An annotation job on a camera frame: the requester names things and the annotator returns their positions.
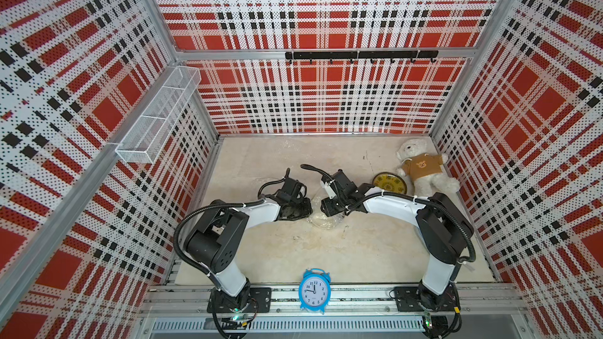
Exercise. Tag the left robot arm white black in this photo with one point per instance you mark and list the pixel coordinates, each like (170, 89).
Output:
(209, 237)

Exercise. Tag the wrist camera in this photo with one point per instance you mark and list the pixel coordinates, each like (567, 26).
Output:
(327, 186)
(293, 188)

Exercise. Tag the yellow patterned plate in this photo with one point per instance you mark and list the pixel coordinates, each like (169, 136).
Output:
(390, 182)

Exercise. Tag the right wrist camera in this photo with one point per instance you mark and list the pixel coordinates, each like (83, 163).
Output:
(327, 186)

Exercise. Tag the white wire mesh basket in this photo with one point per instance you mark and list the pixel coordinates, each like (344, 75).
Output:
(149, 134)

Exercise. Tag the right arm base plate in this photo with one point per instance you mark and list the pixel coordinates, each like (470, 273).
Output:
(405, 297)

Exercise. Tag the black hook rail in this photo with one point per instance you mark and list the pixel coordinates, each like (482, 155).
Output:
(362, 54)

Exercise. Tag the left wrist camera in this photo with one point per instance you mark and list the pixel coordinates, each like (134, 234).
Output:
(293, 188)

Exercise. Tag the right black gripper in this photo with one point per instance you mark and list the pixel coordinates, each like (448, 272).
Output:
(327, 209)

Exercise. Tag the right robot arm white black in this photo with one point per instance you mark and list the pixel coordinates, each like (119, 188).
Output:
(444, 230)

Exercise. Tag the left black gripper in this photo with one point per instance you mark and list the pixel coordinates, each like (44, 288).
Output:
(306, 211)

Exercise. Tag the blue alarm clock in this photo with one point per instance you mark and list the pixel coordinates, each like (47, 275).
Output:
(314, 291)

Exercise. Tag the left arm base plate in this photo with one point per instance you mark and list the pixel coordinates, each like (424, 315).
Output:
(256, 299)

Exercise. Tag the white teddy bear brown shirt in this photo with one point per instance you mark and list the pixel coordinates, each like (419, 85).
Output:
(425, 170)

